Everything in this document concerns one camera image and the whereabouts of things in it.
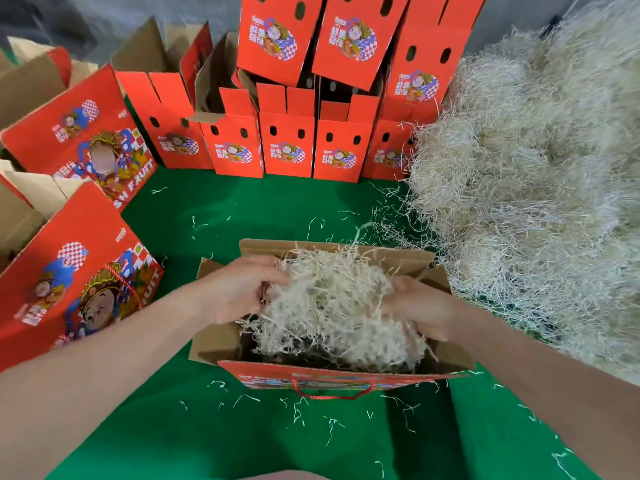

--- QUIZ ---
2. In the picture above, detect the person's pink clothing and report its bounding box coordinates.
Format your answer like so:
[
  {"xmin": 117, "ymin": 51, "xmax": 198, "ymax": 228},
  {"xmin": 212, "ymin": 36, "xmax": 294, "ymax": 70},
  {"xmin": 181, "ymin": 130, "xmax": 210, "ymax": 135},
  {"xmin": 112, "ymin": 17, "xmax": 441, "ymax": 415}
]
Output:
[{"xmin": 240, "ymin": 469, "xmax": 331, "ymax": 480}]

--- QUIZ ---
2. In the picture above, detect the person's left forearm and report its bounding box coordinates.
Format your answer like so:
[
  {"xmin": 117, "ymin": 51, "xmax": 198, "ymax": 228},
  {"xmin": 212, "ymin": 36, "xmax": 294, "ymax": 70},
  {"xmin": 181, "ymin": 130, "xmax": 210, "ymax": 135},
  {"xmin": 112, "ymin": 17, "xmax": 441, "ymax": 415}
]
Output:
[{"xmin": 0, "ymin": 285, "xmax": 216, "ymax": 480}]

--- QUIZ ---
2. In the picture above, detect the person's left hand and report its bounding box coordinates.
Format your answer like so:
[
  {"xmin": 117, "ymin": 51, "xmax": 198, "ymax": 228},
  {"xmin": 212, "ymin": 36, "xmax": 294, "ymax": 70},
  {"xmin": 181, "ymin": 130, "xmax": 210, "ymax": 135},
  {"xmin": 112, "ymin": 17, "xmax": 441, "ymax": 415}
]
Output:
[{"xmin": 190, "ymin": 255, "xmax": 293, "ymax": 326}]

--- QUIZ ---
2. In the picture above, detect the group of red boxes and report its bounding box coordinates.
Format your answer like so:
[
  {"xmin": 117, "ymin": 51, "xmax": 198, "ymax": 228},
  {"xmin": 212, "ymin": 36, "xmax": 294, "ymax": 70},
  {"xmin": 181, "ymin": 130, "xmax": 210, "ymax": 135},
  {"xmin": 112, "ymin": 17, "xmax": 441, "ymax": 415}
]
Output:
[{"xmin": 0, "ymin": 37, "xmax": 165, "ymax": 374}]

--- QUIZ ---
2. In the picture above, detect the person's right hand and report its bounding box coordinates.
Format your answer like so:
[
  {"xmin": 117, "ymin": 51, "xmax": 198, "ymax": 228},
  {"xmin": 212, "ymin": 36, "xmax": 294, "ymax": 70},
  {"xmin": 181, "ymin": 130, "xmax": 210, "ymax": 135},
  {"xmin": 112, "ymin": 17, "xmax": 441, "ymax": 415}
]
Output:
[{"xmin": 380, "ymin": 275, "xmax": 471, "ymax": 344}]

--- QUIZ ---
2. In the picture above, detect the pile of wood wool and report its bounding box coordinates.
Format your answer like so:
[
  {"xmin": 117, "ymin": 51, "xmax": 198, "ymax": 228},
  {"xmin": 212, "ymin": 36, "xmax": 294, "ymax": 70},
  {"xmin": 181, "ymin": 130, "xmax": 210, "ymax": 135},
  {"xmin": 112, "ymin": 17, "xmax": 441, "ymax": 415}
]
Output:
[{"xmin": 385, "ymin": 0, "xmax": 640, "ymax": 386}]

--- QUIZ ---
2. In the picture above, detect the small straw filler clump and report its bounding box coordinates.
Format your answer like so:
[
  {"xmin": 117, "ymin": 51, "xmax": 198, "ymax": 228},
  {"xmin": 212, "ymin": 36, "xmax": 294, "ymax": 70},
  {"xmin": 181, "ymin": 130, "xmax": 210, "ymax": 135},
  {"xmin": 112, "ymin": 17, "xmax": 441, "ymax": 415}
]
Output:
[{"xmin": 238, "ymin": 245, "xmax": 432, "ymax": 375}]

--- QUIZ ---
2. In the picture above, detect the person's right forearm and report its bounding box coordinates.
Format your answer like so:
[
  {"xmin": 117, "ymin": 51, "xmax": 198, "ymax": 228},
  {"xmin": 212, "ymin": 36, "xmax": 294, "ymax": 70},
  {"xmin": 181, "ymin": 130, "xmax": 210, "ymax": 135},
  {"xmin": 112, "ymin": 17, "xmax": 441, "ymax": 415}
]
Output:
[{"xmin": 450, "ymin": 305, "xmax": 640, "ymax": 480}]

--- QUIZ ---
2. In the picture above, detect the red cardboard box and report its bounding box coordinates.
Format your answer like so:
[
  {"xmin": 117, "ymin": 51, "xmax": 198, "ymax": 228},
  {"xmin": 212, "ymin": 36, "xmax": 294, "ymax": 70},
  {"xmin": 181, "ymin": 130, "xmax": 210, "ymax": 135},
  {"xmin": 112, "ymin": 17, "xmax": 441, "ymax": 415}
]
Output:
[
  {"xmin": 380, "ymin": 0, "xmax": 489, "ymax": 126},
  {"xmin": 236, "ymin": 0, "xmax": 327, "ymax": 88},
  {"xmin": 110, "ymin": 17, "xmax": 216, "ymax": 172},
  {"xmin": 188, "ymin": 237, "xmax": 479, "ymax": 402},
  {"xmin": 313, "ymin": 77, "xmax": 384, "ymax": 184},
  {"xmin": 188, "ymin": 33, "xmax": 265, "ymax": 180},
  {"xmin": 256, "ymin": 83, "xmax": 317, "ymax": 180},
  {"xmin": 311, "ymin": 0, "xmax": 412, "ymax": 93},
  {"xmin": 362, "ymin": 119, "xmax": 417, "ymax": 182}
]

